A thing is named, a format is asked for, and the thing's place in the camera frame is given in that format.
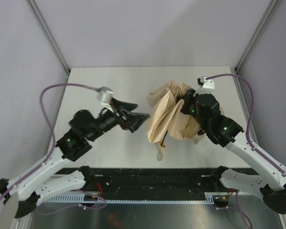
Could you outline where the grey slotted cable duct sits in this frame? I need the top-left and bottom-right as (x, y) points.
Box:
(47, 192), (231, 205)

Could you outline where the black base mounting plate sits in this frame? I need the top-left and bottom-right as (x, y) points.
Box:
(83, 168), (235, 199)

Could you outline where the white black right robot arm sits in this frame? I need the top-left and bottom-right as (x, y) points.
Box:
(182, 89), (286, 214)

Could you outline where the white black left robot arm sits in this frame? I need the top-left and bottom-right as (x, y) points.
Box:
(0, 98), (150, 219)

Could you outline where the right aluminium corner post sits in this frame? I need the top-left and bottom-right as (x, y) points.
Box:
(235, 0), (283, 72)

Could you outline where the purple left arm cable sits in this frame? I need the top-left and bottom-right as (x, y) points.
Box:
(0, 83), (108, 221)

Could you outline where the left aluminium corner post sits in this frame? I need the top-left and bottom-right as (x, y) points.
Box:
(26, 0), (71, 75)

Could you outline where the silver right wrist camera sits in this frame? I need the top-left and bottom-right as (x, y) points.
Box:
(197, 76), (215, 94)

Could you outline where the beige folding umbrella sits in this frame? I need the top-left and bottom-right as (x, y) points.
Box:
(145, 81), (225, 162)

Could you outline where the aluminium corner post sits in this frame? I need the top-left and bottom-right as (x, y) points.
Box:
(26, 0), (71, 75)
(235, 0), (283, 72)

